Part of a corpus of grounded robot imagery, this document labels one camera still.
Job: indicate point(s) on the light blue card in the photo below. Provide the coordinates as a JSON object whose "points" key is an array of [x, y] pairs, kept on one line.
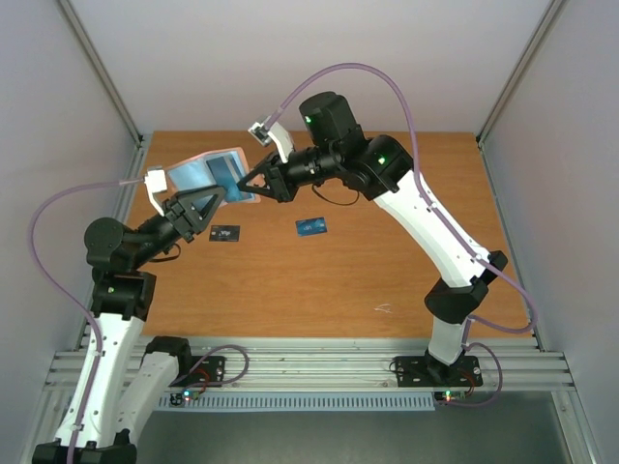
{"points": [[227, 169]]}

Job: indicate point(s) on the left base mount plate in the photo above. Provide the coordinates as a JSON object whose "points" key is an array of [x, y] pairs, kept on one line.
{"points": [[210, 370]]}

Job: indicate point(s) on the base mount plate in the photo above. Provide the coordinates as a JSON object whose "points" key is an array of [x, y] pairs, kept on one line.
{"points": [[423, 371], [210, 370]]}

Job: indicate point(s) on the left aluminium corner post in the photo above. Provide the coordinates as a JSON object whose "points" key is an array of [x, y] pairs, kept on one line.
{"points": [[93, 57]]}

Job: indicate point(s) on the black VIP card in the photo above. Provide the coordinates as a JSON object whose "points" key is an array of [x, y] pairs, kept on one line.
{"points": [[225, 233]]}

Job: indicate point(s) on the pink card holder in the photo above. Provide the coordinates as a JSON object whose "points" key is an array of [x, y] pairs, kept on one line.
{"points": [[193, 173]]}

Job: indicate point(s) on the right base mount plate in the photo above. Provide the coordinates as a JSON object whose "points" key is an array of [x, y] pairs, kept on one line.
{"points": [[423, 371]]}

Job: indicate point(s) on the grey slotted cable duct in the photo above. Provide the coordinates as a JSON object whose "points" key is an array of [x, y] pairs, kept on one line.
{"points": [[268, 402]]}

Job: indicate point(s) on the right circuit board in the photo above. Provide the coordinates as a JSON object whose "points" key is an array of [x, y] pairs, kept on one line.
{"points": [[451, 396]]}

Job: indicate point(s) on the left circuit board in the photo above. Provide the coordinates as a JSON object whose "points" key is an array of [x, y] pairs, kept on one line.
{"points": [[184, 398]]}

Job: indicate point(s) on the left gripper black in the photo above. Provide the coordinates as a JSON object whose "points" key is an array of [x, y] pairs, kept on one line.
{"points": [[188, 216]]}

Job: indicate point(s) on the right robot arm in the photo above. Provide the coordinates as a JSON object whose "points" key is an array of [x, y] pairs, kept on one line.
{"points": [[382, 171]]}

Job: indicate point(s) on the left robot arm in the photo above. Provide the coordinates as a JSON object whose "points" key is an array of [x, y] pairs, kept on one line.
{"points": [[107, 414]]}

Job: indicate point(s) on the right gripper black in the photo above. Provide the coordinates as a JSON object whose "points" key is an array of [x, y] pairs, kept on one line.
{"points": [[279, 181]]}

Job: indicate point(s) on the aluminium rail frame front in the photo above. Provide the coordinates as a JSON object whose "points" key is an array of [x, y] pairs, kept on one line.
{"points": [[299, 364]]}

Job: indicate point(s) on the circuit board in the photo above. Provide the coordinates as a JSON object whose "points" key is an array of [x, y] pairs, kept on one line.
{"points": [[451, 396], [184, 398]]}

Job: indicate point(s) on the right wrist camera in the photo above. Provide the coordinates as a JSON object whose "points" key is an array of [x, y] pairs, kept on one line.
{"points": [[275, 134]]}

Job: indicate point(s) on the aluminium corner post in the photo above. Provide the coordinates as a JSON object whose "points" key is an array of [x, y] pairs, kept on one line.
{"points": [[93, 57], [525, 59]]}

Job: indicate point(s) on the blue VIP card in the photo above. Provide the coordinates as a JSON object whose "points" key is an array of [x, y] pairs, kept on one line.
{"points": [[311, 226]]}

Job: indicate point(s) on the right aluminium corner post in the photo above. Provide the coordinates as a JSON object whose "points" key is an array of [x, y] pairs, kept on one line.
{"points": [[525, 59]]}

